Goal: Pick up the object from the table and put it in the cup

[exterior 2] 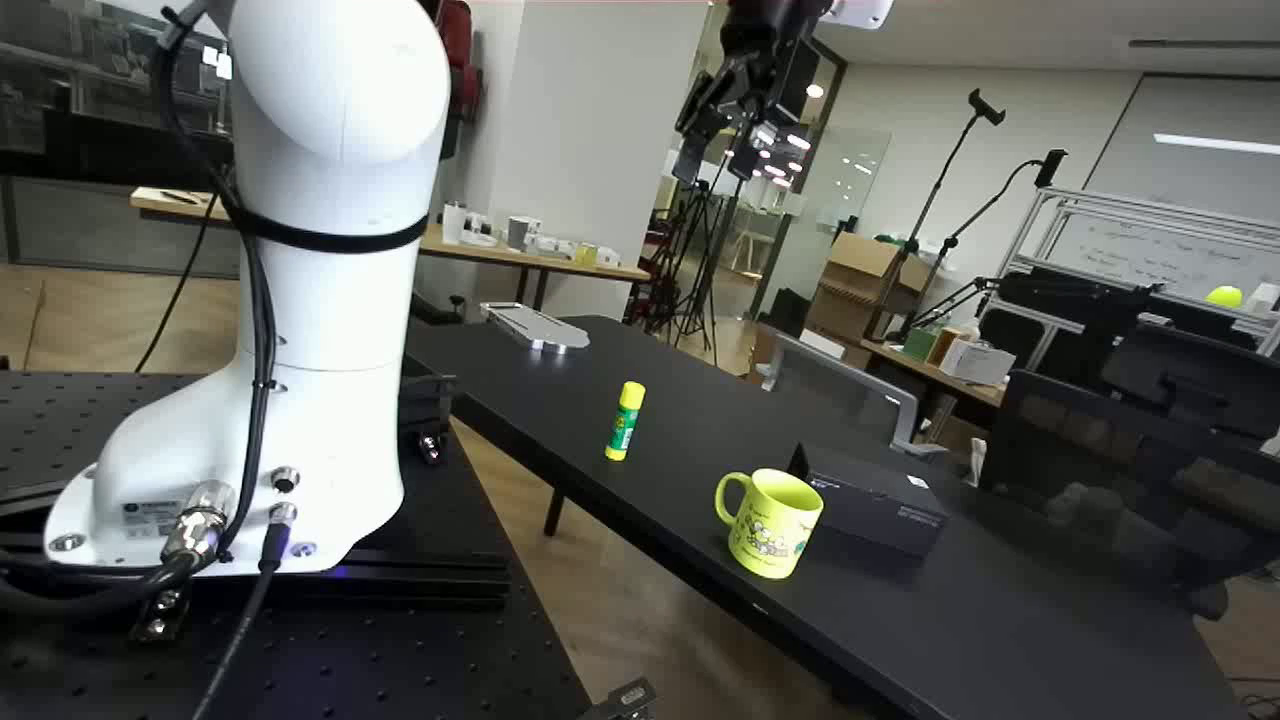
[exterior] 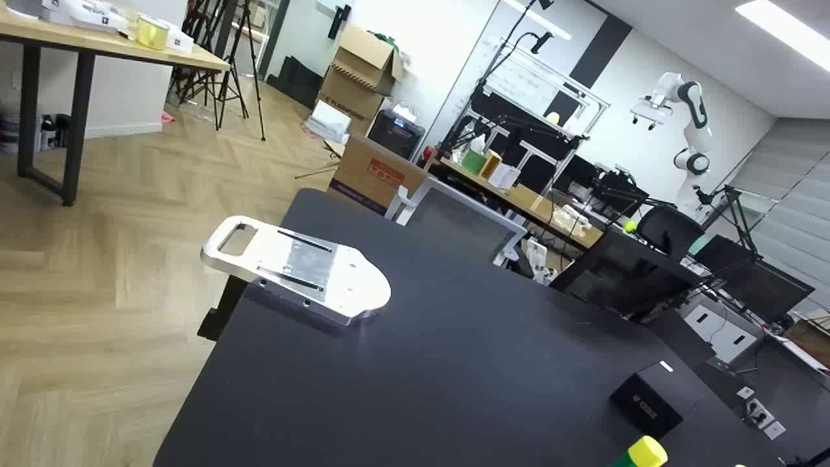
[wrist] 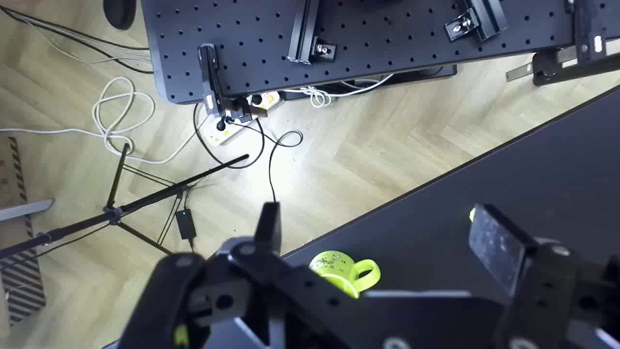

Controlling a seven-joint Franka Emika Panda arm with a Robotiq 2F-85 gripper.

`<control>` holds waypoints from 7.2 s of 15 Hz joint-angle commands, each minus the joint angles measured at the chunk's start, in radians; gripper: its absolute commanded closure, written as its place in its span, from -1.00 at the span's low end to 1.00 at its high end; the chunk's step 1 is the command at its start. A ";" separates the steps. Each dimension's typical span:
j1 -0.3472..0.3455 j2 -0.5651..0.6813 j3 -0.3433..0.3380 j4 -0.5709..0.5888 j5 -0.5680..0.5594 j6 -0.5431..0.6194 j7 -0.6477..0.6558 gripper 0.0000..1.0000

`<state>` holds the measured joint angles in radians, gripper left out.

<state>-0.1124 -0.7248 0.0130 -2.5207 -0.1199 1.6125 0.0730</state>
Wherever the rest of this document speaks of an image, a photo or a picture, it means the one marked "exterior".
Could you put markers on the small black box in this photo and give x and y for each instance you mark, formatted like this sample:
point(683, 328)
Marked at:
point(648, 406)

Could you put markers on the white grey box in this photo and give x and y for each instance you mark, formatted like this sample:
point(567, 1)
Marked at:
point(723, 328)

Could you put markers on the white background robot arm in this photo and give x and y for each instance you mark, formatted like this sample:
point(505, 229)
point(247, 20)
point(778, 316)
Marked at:
point(691, 103)

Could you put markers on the yellow transparent container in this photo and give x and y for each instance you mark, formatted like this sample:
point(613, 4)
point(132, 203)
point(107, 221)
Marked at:
point(151, 31)

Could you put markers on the open plain cardboard box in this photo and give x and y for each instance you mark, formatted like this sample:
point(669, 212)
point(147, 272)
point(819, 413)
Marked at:
point(365, 53)

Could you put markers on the black clamp under plate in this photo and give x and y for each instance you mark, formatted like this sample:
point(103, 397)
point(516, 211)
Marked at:
point(225, 312)

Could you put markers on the black camera tripod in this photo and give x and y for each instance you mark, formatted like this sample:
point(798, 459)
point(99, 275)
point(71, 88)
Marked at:
point(232, 68)

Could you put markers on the white framed grey panel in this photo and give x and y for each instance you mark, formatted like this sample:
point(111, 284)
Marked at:
point(462, 221)

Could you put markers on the wooden workbench with shelves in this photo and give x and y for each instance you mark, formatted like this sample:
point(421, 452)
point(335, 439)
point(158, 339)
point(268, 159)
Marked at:
point(536, 203)

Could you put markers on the cardboard box with red print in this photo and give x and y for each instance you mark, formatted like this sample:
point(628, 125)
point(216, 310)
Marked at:
point(377, 175)

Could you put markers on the white stickers on table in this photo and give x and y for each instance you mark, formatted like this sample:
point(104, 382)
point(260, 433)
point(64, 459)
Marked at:
point(761, 413)

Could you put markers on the closed plain cardboard box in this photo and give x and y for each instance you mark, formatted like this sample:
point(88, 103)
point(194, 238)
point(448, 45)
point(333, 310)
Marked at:
point(352, 93)

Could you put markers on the wooden table with black legs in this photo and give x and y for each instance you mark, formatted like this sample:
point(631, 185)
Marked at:
point(104, 42)

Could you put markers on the long ceiling light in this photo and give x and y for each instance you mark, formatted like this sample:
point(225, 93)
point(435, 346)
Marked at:
point(788, 28)

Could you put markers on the green yellow glue stick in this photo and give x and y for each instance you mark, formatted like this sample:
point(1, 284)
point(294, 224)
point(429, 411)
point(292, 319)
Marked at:
point(648, 452)

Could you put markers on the black printer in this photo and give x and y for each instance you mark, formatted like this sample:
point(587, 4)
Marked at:
point(395, 133)

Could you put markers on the black computer monitor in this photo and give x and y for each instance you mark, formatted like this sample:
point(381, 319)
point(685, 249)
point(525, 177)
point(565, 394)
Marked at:
point(754, 275)

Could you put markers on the white device on wooden table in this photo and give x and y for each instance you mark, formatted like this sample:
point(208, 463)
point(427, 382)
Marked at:
point(88, 13)

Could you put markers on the black office chair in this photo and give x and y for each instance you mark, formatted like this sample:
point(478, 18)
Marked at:
point(670, 229)

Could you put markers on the black tripod by monitor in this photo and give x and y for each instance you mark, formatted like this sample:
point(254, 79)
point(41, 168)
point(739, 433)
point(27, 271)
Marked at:
point(727, 208)

